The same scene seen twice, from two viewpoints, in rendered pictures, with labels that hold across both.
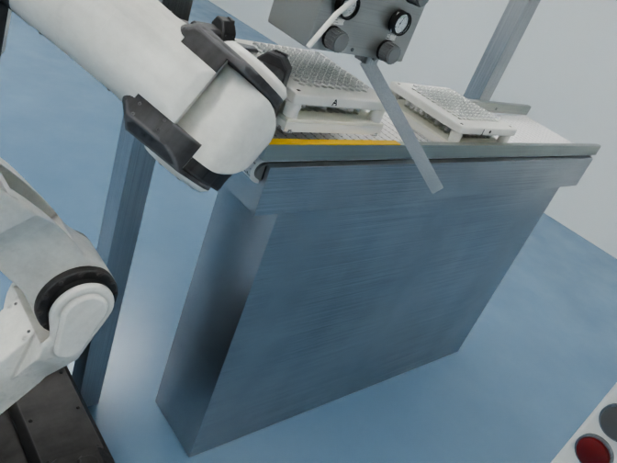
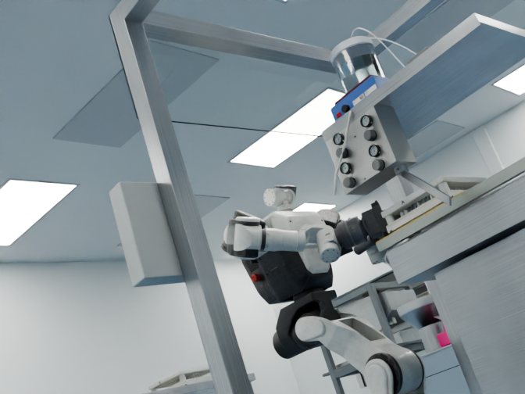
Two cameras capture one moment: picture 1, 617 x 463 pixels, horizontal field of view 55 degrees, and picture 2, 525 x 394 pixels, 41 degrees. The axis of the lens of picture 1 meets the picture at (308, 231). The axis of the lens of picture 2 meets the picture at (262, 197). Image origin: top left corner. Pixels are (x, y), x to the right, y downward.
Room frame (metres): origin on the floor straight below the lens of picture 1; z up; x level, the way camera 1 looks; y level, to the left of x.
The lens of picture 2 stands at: (0.76, -2.01, 0.42)
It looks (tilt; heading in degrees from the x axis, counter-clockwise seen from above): 20 degrees up; 93
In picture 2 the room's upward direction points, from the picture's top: 19 degrees counter-clockwise
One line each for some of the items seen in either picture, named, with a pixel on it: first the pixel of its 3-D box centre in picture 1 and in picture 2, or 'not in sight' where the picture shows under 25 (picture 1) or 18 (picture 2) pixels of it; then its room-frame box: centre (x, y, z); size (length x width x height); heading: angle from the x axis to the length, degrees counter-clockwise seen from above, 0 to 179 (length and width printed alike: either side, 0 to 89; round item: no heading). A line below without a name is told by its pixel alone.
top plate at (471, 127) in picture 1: (453, 108); not in sight; (1.52, -0.22, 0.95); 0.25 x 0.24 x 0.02; 49
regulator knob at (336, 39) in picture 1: (337, 36); (348, 180); (0.90, 0.07, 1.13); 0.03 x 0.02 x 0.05; 139
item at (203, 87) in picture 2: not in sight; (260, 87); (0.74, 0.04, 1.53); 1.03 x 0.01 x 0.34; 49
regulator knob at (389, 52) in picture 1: (390, 50); (377, 163); (1.00, -0.01, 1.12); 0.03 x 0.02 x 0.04; 139
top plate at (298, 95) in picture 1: (307, 73); (434, 197); (1.13, 0.11, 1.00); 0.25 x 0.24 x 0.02; 48
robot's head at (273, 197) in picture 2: not in sight; (280, 199); (0.67, 0.52, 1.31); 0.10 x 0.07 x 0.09; 48
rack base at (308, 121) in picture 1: (299, 97); (440, 211); (1.13, 0.11, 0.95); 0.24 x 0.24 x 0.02; 48
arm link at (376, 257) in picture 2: not in sight; (376, 244); (0.93, 0.38, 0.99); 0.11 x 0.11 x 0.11; 41
